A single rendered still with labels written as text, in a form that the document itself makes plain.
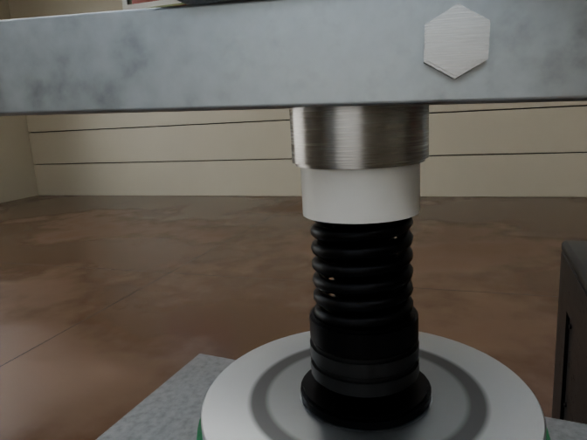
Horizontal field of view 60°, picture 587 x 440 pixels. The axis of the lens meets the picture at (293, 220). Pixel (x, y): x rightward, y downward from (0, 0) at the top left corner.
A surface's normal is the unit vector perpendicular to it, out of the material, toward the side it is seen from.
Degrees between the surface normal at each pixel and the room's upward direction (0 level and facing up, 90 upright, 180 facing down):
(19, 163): 90
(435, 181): 90
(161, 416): 0
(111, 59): 90
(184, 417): 0
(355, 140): 90
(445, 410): 0
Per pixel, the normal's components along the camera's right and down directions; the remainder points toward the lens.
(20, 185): 0.95, 0.02
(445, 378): -0.05, -0.98
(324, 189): -0.67, 0.18
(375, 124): 0.05, 0.20
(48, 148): -0.33, 0.21
